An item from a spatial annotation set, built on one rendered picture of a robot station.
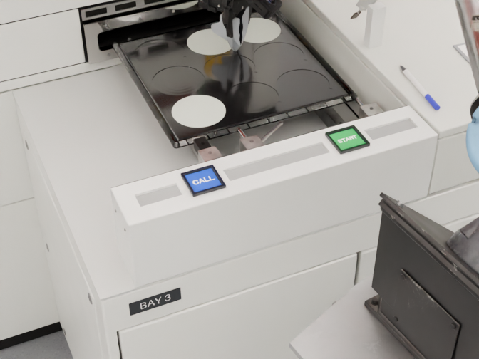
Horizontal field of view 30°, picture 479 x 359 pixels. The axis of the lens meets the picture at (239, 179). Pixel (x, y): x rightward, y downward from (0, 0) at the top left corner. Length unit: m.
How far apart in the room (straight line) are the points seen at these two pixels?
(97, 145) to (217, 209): 0.41
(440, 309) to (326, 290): 0.44
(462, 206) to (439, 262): 0.51
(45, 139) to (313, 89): 0.53
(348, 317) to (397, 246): 0.18
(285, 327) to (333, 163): 0.38
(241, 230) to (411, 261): 0.31
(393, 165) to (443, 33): 0.37
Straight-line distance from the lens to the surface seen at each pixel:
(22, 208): 2.11
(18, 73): 1.90
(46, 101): 1.87
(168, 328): 1.56
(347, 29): 1.79
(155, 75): 1.77
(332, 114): 1.75
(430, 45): 1.77
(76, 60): 1.92
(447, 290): 1.24
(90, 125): 1.79
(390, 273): 1.34
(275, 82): 1.74
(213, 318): 1.58
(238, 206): 1.42
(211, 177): 1.42
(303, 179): 1.44
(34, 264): 2.24
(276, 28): 1.91
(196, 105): 1.68
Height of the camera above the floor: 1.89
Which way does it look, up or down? 41 degrees down
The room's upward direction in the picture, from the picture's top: straight up
